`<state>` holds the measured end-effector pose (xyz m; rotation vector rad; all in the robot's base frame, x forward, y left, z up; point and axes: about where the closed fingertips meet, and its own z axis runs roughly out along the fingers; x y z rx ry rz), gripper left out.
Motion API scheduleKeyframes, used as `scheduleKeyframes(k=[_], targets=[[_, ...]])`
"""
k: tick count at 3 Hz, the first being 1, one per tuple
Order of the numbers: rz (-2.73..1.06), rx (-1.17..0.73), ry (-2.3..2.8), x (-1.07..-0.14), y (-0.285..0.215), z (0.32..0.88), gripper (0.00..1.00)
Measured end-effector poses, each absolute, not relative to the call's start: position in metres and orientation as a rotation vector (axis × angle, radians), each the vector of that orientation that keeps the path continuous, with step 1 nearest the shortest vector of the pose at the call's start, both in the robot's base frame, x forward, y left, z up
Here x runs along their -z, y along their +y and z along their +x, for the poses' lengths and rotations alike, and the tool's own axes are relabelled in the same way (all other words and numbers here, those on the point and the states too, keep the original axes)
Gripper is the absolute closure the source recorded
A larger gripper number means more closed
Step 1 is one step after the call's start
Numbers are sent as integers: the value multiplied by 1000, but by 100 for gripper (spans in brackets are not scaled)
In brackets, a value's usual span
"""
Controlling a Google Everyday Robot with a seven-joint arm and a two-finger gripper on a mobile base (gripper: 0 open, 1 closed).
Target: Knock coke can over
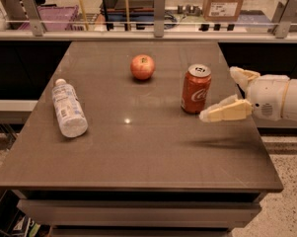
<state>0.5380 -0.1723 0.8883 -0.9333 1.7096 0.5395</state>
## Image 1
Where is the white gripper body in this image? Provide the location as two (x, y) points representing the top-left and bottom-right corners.
(246, 75), (290, 120)

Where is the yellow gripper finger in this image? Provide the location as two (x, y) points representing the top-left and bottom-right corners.
(230, 66), (260, 91)
(199, 95), (253, 122)

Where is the red coke can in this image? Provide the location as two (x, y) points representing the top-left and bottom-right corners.
(181, 64), (211, 114)

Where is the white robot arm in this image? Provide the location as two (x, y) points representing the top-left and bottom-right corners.
(199, 66), (297, 122)

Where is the cardboard box with label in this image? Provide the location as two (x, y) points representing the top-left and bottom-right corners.
(202, 0), (244, 22)

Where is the red apple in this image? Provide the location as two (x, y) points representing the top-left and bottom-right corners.
(130, 54), (155, 80)

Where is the orange and blue cart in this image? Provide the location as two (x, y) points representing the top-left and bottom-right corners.
(100, 0), (154, 31)

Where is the clear plastic water bottle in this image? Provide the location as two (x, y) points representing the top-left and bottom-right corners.
(51, 79), (88, 138)

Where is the purple plastic crate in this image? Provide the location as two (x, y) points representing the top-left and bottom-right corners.
(18, 5), (80, 32)

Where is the grey metal railing post right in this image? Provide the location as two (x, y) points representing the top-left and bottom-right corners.
(272, 0), (297, 39)

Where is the grey metal railing post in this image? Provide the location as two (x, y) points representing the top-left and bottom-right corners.
(154, 0), (165, 38)
(22, 0), (45, 37)
(272, 0), (297, 39)

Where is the grey metal railing post middle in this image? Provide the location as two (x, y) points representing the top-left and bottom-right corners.
(154, 0), (165, 38)

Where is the grey metal railing post left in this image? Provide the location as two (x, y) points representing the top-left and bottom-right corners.
(22, 0), (45, 37)

